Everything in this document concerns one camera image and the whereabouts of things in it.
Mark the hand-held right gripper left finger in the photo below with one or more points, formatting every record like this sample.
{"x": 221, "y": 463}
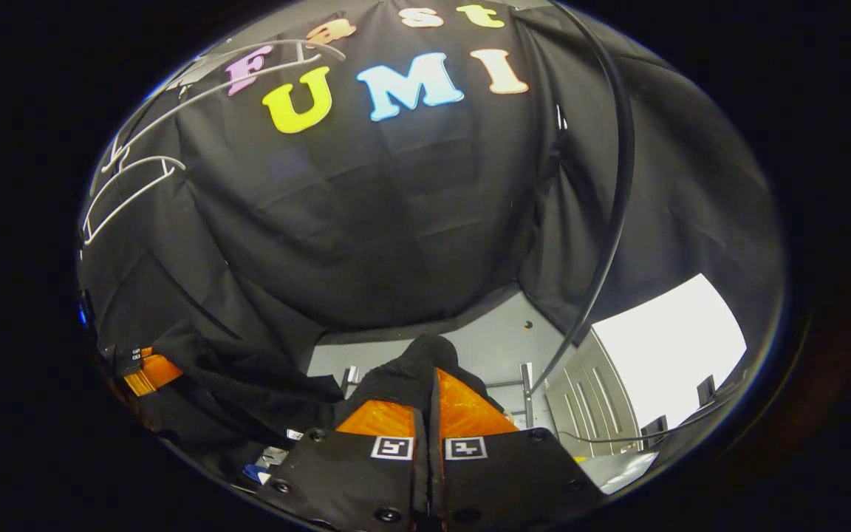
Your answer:
{"x": 344, "y": 480}

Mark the black backdrop cloth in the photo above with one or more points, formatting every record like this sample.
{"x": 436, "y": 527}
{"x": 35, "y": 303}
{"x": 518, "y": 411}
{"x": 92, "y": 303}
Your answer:
{"x": 396, "y": 222}

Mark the white plastic clothes hanger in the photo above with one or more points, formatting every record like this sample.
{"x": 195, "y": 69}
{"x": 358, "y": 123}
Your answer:
{"x": 196, "y": 98}
{"x": 146, "y": 158}

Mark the grey panelled cabinet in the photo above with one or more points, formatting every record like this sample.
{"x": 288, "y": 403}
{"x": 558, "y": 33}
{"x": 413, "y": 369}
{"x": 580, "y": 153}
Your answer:
{"x": 588, "y": 399}

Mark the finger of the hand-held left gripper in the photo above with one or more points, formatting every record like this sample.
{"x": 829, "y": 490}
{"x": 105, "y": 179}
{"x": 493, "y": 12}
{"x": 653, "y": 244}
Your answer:
{"x": 156, "y": 372}

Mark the blue object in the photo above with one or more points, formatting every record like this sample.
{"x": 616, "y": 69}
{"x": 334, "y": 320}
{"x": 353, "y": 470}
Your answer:
{"x": 255, "y": 474}

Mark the black metal clothes rack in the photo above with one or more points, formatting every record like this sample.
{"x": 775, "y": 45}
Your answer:
{"x": 625, "y": 162}

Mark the black knit cardigan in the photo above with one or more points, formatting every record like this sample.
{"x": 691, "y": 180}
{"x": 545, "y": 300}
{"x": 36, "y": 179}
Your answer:
{"x": 248, "y": 399}

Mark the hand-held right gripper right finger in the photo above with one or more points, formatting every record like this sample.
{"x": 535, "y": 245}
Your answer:
{"x": 514, "y": 480}

